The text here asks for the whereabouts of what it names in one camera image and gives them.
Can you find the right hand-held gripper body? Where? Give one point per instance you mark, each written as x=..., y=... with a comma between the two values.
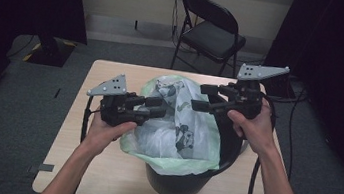
x=247, y=98

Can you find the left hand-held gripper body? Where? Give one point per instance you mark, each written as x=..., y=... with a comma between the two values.
x=114, y=109

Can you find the panda print trash bag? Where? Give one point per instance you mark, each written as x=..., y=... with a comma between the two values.
x=181, y=138

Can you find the grey plastic trash bin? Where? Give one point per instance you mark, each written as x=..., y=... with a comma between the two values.
x=181, y=187

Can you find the person's left hand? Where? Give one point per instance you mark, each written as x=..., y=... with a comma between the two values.
x=102, y=135

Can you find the person's right hand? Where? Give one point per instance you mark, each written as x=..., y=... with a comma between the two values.
x=257, y=132

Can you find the black folding chair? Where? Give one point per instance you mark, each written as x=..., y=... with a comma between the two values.
x=214, y=37

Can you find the black stand base striped tape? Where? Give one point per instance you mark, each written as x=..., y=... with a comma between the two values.
x=49, y=52

